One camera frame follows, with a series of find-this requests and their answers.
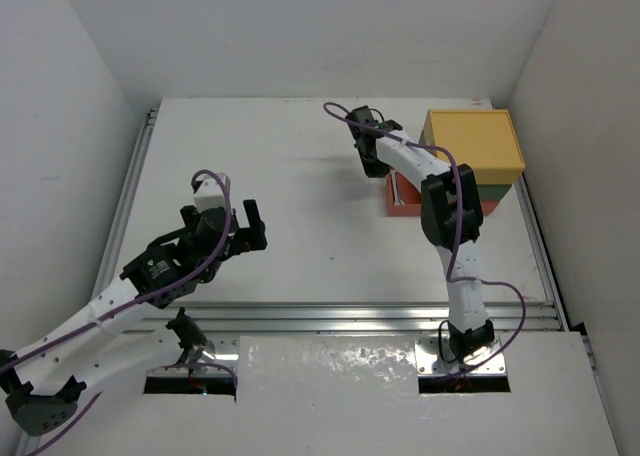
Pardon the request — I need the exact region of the red bottom drawer box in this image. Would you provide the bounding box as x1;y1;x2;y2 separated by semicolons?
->
385;170;506;217

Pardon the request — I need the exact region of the yellow top drawer box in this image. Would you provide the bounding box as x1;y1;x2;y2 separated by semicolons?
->
421;109;525;185

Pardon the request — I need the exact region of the green drawer box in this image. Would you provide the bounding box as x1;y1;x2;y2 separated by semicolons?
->
418;130;514;202

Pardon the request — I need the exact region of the silver wrench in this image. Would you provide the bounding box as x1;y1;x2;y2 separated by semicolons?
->
390;170;405;206

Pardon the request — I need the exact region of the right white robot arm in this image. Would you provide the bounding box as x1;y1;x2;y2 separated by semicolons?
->
346;106;494;363

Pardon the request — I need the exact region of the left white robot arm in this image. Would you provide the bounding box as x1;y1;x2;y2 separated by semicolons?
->
1;200;267;436

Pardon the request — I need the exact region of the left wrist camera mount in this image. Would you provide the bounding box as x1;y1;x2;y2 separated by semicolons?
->
192;173;230;214

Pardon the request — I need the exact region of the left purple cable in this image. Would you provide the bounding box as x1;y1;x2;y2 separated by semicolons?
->
0;169;239;456

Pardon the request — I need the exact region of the aluminium front rail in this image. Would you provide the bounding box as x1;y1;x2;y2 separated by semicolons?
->
124;301;566;334

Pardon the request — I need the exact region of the left aluminium side rail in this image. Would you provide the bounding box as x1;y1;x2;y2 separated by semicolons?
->
90;107;159;301

